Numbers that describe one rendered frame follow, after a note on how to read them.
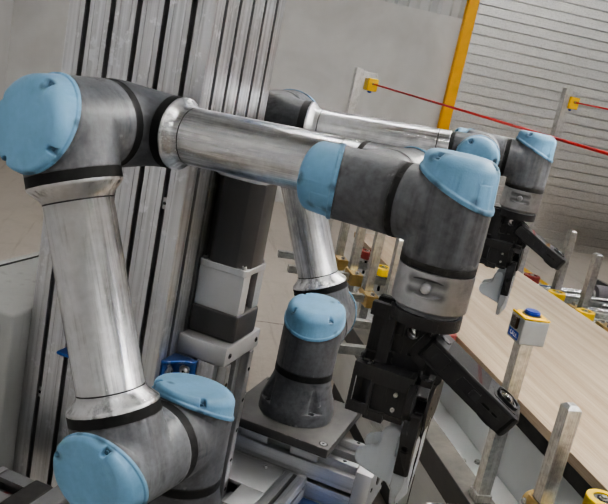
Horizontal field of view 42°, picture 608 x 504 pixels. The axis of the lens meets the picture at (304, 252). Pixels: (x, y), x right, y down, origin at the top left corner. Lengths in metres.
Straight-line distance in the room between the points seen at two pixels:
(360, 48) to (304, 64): 0.65
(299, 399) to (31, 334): 0.51
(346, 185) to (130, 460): 0.42
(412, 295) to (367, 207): 0.09
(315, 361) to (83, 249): 0.69
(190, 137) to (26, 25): 8.04
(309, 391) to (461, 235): 0.87
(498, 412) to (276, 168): 0.38
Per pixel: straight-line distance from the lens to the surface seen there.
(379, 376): 0.79
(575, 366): 2.85
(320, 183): 0.78
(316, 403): 1.57
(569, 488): 2.25
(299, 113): 1.47
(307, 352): 1.53
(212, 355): 1.31
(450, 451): 2.44
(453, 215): 0.73
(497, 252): 1.60
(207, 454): 1.10
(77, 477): 1.01
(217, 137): 0.99
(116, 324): 0.98
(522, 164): 1.57
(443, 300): 0.75
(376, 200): 0.76
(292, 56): 8.98
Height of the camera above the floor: 1.74
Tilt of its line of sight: 14 degrees down
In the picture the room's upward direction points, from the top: 12 degrees clockwise
